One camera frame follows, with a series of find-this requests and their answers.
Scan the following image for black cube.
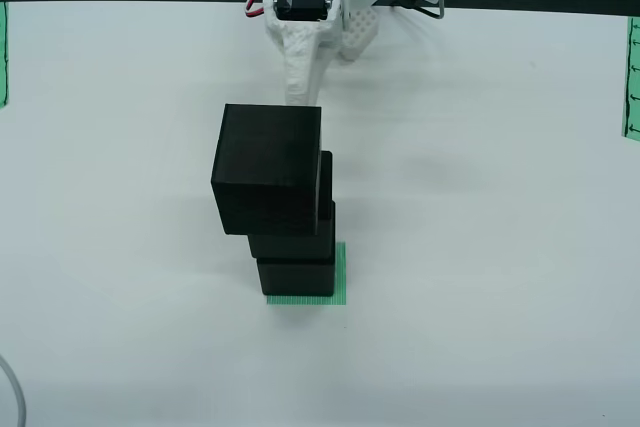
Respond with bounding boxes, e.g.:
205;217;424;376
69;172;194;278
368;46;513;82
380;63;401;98
255;255;336;297
209;103;324;237
247;149;337;259

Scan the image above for green striped square marker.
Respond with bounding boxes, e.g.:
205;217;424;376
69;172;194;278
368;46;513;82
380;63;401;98
266;241;348;307

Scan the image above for green paper strip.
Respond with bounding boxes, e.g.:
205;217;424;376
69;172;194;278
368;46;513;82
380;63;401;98
0;0;11;109

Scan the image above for green strip with black arrows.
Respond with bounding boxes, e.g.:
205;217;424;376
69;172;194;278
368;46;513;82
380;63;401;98
621;15;640;139

